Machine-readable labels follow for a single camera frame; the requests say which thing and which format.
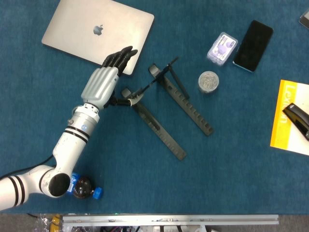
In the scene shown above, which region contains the silver Apple laptop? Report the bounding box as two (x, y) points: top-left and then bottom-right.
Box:
(41, 0), (155, 76)

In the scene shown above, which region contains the clear round jar of clips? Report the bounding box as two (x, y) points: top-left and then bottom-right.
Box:
(197, 71), (220, 94)

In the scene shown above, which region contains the clear plastic bag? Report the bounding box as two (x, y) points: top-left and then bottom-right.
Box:
(33, 215), (53, 232)

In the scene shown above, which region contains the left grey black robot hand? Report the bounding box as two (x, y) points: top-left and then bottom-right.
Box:
(80, 45), (140, 111)

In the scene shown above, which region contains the clear box with purple print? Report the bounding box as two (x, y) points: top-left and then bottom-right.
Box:
(206, 31), (239, 68)

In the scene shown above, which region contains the black stapler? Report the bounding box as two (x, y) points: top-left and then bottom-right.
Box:
(281, 102), (309, 142)

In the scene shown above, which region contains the blue felt table cover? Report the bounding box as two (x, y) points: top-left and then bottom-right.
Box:
(0, 0), (309, 215)

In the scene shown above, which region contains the yellow white Lexicon book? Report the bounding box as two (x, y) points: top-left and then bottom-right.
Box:
(269, 79), (309, 155)

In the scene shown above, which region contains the black folding laptop stand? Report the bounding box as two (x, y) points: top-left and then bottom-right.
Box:
(121, 57), (215, 161)

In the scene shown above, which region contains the aluminium profile rail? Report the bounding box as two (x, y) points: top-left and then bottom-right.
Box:
(62, 214), (280, 228)

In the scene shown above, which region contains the black smartphone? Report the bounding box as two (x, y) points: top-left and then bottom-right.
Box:
(232, 20), (274, 73)

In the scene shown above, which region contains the cola bottle with blue label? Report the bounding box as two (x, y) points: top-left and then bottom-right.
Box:
(69, 172), (104, 200)

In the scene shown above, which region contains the yellow plastic part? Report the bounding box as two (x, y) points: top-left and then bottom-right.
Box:
(51, 215), (61, 232)

